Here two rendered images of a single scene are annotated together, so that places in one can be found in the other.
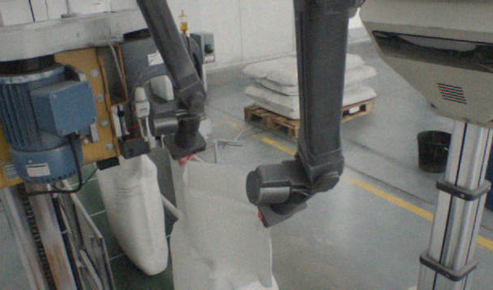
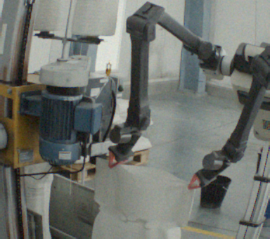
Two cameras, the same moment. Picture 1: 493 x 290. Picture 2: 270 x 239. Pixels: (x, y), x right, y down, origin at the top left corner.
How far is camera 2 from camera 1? 1.40 m
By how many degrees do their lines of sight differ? 25
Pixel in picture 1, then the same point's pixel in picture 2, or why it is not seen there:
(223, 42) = not seen: outside the picture
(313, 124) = (245, 128)
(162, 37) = (141, 81)
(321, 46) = (258, 98)
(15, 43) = (79, 78)
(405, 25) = not seen: hidden behind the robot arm
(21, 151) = (55, 143)
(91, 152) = not seen: hidden behind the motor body
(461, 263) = (259, 218)
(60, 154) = (76, 147)
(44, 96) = (89, 110)
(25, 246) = (12, 209)
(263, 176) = (216, 154)
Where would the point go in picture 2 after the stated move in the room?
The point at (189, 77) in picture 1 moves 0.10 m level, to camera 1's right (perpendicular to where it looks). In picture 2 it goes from (146, 107) to (171, 107)
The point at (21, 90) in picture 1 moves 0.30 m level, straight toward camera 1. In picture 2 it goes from (68, 105) to (138, 126)
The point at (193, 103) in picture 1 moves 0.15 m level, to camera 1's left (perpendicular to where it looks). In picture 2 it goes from (145, 124) to (106, 122)
